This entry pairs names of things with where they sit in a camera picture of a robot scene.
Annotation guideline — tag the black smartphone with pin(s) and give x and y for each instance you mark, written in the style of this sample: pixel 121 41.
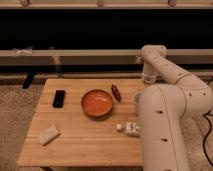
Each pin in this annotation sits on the black smartphone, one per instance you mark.
pixel 58 99

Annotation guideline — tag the white labelled bottle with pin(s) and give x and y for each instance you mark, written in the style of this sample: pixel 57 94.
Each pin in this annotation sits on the white labelled bottle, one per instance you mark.
pixel 131 129

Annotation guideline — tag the beige sponge block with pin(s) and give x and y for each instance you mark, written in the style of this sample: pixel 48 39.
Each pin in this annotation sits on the beige sponge block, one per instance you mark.
pixel 48 135

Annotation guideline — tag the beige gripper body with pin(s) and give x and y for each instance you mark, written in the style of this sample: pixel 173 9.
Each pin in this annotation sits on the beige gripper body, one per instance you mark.
pixel 148 79

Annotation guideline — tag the dark red chili pepper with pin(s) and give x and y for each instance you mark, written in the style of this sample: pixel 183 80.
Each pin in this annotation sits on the dark red chili pepper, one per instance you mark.
pixel 116 93

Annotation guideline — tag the wooden table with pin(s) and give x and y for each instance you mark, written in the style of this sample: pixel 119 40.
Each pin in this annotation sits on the wooden table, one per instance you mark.
pixel 82 141

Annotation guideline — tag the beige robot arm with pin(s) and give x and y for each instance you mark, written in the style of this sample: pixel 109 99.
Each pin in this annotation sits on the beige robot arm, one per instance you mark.
pixel 172 93

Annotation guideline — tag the orange ceramic bowl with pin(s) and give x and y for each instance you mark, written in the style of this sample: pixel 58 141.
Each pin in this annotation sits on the orange ceramic bowl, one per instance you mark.
pixel 97 103

